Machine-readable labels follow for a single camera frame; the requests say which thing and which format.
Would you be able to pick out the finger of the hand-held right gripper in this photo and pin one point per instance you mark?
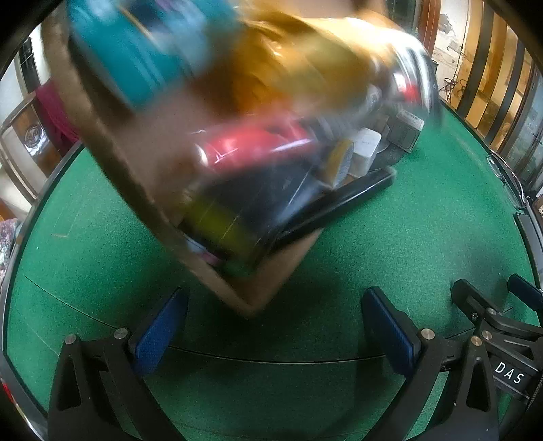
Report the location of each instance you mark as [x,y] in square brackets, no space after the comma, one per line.
[526,288]
[468,297]

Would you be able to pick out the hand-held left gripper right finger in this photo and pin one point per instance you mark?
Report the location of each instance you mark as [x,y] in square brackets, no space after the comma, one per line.
[390,330]

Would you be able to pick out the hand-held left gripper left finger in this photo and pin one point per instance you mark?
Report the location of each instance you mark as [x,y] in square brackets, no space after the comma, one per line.
[159,330]

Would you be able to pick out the yellow tape roll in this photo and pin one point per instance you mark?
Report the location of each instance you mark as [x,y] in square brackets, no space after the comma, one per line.
[337,163]

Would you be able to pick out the shallow cardboard box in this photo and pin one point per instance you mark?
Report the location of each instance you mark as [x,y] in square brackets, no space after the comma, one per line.
[127,140]

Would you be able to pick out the olive yellow cylinder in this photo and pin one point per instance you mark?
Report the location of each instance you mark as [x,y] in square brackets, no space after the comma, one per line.
[216,220]

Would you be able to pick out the long black case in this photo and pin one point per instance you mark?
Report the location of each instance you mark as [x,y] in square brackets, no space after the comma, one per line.
[348,195]

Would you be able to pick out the patterned cloth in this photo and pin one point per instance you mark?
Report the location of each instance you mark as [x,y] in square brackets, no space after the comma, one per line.
[8,244]

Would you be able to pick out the grey carton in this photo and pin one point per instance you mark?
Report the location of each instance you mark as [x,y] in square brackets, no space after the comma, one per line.
[403,131]

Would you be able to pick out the red items clear packet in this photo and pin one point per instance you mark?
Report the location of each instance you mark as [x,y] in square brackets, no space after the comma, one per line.
[246,144]

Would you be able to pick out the red and white barcode box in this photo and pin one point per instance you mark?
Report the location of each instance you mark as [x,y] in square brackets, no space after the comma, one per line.
[406,89]

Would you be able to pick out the wooden framed glass door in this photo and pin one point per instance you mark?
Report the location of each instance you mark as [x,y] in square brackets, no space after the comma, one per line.
[488,63]

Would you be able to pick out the wooden chair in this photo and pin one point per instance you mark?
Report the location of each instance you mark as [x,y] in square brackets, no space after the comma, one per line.
[32,135]

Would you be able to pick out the maroon cloth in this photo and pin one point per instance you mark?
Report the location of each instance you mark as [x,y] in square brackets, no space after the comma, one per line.
[55,114]

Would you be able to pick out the yellow foil packet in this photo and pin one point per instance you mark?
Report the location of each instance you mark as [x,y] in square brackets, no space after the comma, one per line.
[305,63]

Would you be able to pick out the teal and white packet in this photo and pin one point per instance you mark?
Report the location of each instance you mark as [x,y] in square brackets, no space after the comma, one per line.
[127,51]

